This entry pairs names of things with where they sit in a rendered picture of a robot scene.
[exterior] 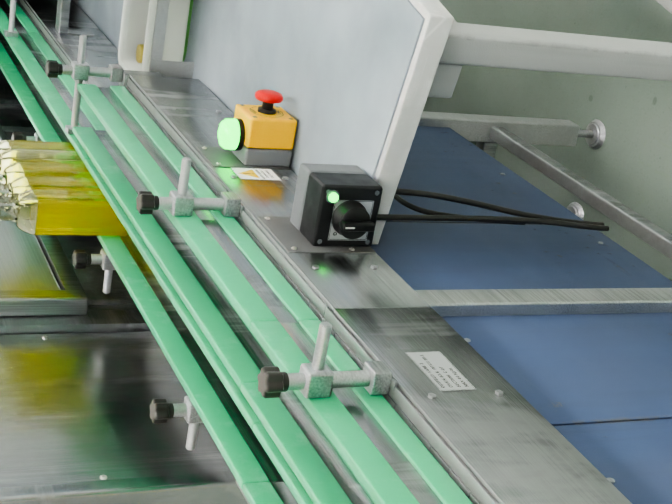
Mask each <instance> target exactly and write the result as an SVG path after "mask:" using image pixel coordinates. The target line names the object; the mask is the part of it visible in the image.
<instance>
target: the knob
mask: <svg viewBox="0 0 672 504"><path fill-rule="evenodd" d="M332 226H333V228H334V230H335V231H336V232H337V233H338V234H340V235H342V236H344V237H345V238H347V239H357V238H360V237H361V236H363V235H364V234H365V233H366V232H373V231H374V229H375V224H374V223H373V222H372V221H371V219H370V215H369V213H368V212H367V210H366V208H365V207H364V206H363V205H362V204H361V203H360V202H358V201H354V200H349V201H345V202H343V203H341V204H340V205H339V206H338V207H337V208H336V209H335V211H334V212H333V215H332Z"/></svg>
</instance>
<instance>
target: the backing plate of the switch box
mask: <svg viewBox="0 0 672 504"><path fill-rule="evenodd" d="M258 218H259V220H260V221H261V222H262V223H263V224H264V225H265V226H266V228H267V229H268V230H269V231H270V232H271V233H272V234H273V236H274V237H275V238H276V239H277V240H278V241H279V242H280V244H281V245H282V246H283V247H284V248H285V249H286V250H287V252H288V253H376V252H375V251H374V250H373V249H372V248H371V247H370V246H369V247H365V246H313V245H312V244H311V243H310V242H309V241H308V240H307V239H306V238H305V237H304V236H303V234H302V233H301V232H300V230H298V229H297V228H296V227H295V226H294V225H293V224H292V223H291V217H279V216H258Z"/></svg>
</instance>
